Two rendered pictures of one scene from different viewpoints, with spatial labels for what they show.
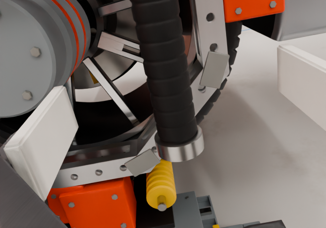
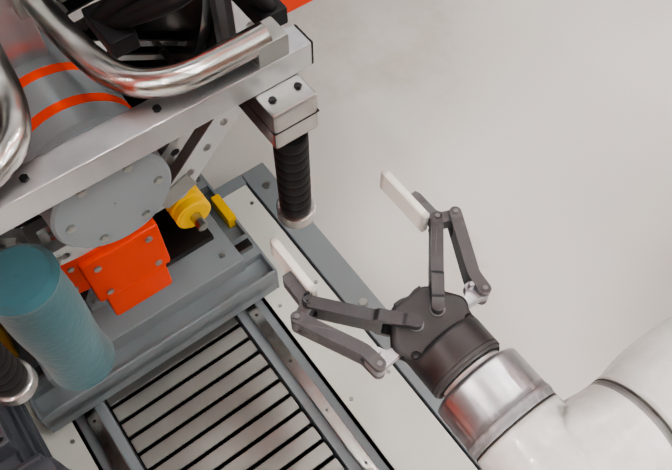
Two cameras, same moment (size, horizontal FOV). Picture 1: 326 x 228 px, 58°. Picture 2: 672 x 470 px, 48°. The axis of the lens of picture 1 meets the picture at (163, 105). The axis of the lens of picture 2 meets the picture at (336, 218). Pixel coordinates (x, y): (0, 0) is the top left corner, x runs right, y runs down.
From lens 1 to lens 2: 64 cm
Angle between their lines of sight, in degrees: 44
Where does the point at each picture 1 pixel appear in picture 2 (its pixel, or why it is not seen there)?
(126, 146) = not seen: hidden behind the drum
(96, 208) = (127, 259)
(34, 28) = (158, 164)
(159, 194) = (192, 213)
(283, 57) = (385, 179)
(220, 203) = not seen: hidden behind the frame
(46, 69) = (165, 188)
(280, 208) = not seen: hidden behind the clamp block
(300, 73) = (398, 195)
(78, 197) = (105, 258)
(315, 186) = (319, 73)
